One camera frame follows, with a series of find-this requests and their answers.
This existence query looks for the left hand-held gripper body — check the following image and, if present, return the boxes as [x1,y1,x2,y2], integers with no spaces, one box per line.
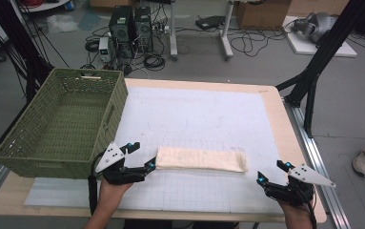
[93,141,148,186]

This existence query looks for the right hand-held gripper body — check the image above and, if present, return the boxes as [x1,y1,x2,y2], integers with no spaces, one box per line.
[263,163,336,207]

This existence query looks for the cream towel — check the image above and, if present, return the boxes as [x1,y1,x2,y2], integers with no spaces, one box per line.
[155,146,249,174]

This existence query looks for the green woven basket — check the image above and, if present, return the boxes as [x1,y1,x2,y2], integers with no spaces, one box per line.
[0,67,130,179]

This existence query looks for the person's left hand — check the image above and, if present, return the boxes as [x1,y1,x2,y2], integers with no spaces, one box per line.
[98,177,134,206]

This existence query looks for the person's right hand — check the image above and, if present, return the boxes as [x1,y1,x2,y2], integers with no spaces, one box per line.
[277,199,314,223]

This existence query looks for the person's dark trousers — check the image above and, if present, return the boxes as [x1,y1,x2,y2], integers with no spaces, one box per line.
[122,219,240,229]

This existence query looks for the white grid mat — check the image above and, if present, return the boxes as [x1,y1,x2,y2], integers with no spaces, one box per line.
[24,85,288,215]

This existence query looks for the grey bench power supply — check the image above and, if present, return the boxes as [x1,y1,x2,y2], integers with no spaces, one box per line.
[98,36,112,63]

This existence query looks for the large black computer tower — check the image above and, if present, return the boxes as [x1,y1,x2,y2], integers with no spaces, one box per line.
[108,5,136,59]

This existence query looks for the slim black computer tower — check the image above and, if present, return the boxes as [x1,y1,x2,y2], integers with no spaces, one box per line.
[134,6,154,53]

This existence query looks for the white table leg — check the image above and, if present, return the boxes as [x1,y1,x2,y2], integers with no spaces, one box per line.
[220,0,234,60]
[169,0,179,60]

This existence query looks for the white floor board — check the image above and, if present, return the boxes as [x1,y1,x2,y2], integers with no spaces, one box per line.
[283,15,358,58]

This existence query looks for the clear plastic bag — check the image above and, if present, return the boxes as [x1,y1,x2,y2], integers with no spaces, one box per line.
[46,13,80,34]

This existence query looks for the grey rounded machine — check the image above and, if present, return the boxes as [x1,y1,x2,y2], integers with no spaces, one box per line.
[293,11,338,44]

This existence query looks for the flat black device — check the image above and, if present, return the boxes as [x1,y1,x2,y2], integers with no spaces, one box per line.
[194,15,226,31]

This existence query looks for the brown cardboard box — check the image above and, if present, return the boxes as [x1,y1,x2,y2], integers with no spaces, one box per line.
[235,0,293,31]

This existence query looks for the aluminium rail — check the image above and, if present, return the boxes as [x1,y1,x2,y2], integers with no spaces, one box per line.
[283,97,352,229]

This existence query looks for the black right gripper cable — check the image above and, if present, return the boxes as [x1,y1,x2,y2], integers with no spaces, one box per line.
[295,187,317,229]

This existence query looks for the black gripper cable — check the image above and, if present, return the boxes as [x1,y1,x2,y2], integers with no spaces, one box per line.
[295,187,317,229]
[88,152,106,217]

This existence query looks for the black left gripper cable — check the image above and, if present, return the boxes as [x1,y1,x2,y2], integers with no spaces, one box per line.
[88,152,106,217]

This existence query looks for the coiled black cable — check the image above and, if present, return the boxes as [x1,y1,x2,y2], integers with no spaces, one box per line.
[143,52,167,72]

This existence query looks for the black floor cable tangle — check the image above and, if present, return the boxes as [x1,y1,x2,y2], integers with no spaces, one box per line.
[229,29,287,58]

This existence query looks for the black metal stand with cables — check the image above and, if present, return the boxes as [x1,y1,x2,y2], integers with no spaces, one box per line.
[0,0,56,103]

